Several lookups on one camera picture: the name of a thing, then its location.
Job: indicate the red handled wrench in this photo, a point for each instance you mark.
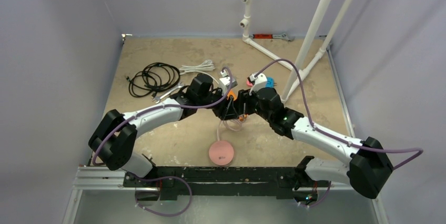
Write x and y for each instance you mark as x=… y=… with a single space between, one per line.
x=282 y=36

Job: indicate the white pipe frame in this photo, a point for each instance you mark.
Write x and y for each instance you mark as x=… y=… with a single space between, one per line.
x=311 y=23

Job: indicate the orange power strip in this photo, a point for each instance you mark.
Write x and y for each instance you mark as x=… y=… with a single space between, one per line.
x=238 y=114

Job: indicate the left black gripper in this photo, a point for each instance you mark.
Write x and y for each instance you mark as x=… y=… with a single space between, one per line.
x=226 y=110

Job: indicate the blue plug adapter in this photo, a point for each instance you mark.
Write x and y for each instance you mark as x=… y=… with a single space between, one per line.
x=270 y=83

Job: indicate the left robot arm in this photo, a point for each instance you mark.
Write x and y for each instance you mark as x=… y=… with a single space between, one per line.
x=114 y=139

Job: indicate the silver open-end wrench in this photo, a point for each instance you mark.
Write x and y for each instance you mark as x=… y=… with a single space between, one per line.
x=158 y=99

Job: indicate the black base beam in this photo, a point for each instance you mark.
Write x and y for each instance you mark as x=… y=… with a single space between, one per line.
x=279 y=182

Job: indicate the pink round socket base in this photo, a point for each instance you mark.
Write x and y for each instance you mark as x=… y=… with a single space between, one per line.
x=221 y=153

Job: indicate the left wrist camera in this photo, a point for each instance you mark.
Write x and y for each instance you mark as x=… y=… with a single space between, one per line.
x=225 y=82

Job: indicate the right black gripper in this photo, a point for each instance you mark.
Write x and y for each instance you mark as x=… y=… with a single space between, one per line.
x=245 y=103

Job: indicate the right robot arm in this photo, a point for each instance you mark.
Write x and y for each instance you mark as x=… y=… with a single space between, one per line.
x=362 y=164

